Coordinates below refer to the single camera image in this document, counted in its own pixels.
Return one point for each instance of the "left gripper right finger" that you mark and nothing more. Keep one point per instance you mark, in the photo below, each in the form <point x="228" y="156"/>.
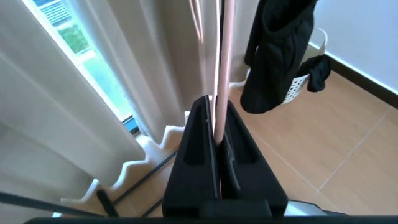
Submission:
<point x="255" y="183"/>

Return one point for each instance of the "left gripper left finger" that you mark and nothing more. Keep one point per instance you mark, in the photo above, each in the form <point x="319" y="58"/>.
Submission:
<point x="189" y="183"/>

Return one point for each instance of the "pink clothes hanger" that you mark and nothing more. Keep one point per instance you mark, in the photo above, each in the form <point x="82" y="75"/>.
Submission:
<point x="225" y="77"/>
<point x="196" y="21"/>

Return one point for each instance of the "white laundry basket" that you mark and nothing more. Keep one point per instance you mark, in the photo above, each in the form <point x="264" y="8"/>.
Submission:
<point x="295" y="88"/>

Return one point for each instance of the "window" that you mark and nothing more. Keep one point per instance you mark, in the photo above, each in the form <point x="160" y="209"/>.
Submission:
<point x="93" y="65"/>

